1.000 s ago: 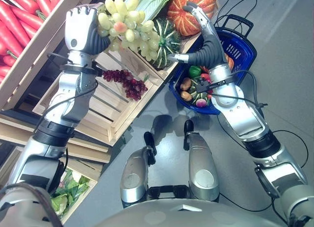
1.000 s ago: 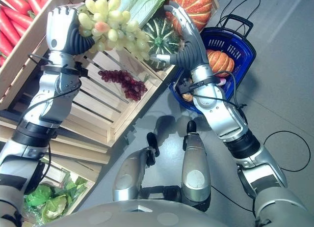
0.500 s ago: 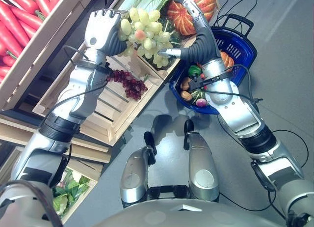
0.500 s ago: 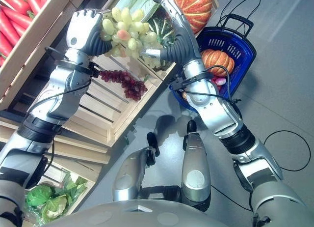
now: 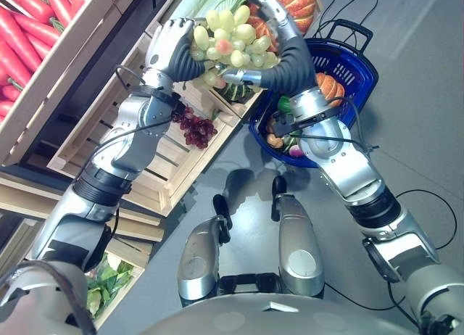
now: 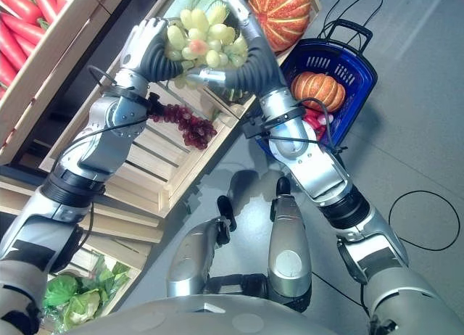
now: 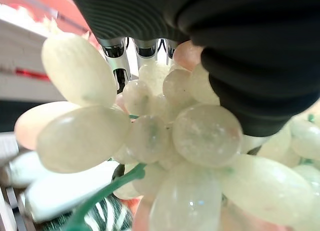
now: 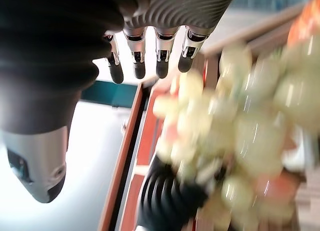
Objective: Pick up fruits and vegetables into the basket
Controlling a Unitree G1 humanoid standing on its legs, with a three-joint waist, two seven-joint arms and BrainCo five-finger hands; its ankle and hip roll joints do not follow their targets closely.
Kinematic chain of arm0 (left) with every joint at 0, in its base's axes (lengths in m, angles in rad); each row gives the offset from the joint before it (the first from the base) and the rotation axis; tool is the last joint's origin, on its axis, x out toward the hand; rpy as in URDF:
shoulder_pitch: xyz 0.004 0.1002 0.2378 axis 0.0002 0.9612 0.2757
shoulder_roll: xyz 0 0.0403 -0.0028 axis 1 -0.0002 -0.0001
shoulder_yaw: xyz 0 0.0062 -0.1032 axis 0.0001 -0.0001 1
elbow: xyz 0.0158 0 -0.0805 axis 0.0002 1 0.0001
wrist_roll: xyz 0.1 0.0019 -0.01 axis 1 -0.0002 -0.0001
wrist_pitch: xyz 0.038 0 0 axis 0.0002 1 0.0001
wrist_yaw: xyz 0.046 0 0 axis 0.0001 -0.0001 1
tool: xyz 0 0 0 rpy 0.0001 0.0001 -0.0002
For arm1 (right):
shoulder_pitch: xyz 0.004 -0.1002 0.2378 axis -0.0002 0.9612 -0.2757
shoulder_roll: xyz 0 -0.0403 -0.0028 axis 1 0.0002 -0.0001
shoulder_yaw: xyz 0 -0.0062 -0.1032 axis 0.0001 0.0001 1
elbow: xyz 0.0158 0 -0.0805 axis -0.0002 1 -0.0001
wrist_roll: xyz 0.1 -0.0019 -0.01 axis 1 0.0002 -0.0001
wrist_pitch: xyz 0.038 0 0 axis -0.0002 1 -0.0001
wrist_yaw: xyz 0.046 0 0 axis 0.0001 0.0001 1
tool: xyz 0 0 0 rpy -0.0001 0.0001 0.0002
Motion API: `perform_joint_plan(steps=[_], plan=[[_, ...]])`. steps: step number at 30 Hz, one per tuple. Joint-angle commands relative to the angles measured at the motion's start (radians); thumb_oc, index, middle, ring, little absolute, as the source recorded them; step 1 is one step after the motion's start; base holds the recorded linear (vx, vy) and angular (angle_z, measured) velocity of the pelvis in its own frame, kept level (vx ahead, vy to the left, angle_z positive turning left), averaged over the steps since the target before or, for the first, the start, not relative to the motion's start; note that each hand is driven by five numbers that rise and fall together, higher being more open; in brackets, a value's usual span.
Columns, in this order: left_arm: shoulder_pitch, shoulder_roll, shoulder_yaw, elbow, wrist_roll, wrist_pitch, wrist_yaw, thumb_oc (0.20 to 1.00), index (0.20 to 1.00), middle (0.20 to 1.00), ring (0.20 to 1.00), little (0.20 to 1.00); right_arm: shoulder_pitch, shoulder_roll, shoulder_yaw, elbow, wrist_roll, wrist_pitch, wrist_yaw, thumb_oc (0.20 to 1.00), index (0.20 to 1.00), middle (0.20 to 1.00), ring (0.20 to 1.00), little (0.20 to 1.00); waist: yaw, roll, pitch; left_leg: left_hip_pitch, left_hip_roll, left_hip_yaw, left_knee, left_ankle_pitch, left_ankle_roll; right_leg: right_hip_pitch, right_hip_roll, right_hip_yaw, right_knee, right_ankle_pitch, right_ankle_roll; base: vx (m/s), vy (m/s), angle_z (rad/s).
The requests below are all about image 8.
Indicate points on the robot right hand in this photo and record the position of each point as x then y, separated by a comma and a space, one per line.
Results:
50, 53

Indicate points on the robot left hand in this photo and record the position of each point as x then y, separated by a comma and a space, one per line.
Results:
165, 198

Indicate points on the green grape bunch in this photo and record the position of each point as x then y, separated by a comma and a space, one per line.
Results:
255, 136

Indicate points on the teal panel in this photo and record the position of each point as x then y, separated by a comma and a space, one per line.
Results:
110, 92

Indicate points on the pink-red peach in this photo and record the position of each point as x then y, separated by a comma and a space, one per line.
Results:
277, 188

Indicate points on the orange fruit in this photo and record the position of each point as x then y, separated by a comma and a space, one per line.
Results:
303, 21

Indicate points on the beige wooden rail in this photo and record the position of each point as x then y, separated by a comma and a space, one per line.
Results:
250, 31

